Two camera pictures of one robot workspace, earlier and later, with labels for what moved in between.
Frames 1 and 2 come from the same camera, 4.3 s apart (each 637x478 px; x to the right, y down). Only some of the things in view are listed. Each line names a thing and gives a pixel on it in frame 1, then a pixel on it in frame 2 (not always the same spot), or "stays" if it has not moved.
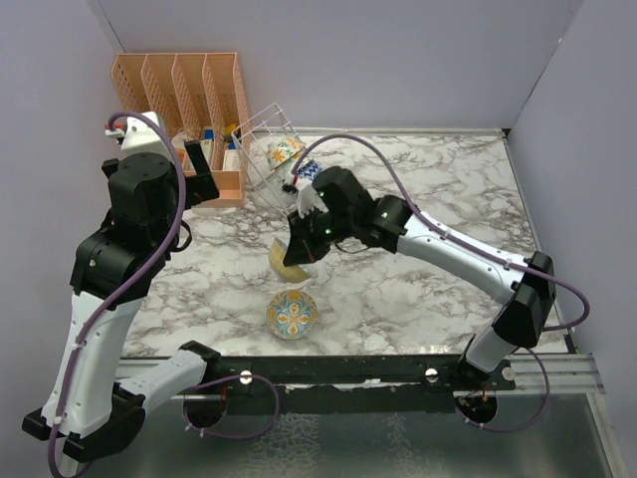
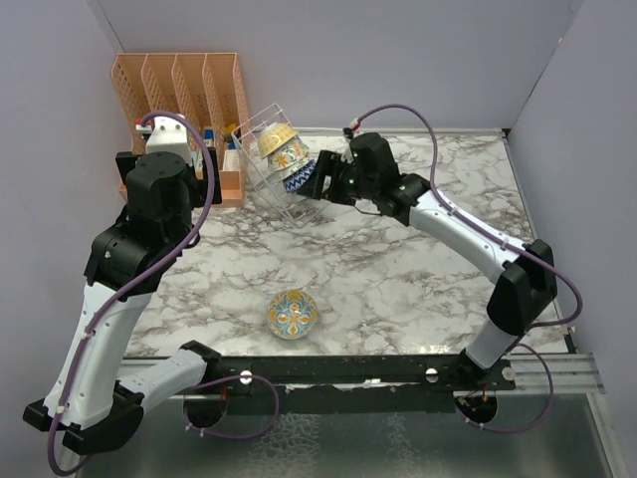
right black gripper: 302,249 → 325,165
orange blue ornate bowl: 292,315 stays
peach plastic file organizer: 199,97 stays
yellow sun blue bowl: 294,273 → 274,136
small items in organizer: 231,158 stays
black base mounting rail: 348,384 stays
